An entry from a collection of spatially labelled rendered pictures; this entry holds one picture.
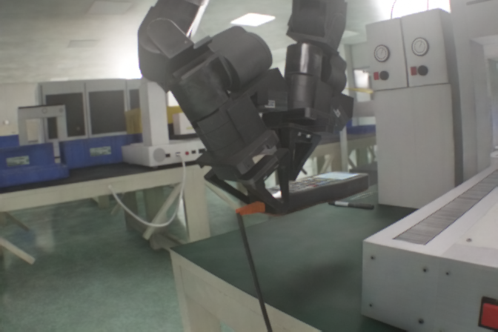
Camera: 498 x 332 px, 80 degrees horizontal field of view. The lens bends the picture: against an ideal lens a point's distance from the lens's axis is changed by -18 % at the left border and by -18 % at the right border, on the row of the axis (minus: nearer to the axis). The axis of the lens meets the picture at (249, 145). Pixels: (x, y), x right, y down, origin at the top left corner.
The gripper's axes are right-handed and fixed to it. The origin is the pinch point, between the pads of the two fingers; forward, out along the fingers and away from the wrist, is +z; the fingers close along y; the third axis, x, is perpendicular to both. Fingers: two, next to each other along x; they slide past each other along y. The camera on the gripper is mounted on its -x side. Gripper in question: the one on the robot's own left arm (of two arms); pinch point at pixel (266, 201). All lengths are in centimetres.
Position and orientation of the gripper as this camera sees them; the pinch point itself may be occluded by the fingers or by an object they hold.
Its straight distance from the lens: 47.6
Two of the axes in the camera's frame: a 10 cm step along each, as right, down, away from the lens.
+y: -5.9, -0.1, 8.1
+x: -6.6, 5.9, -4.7
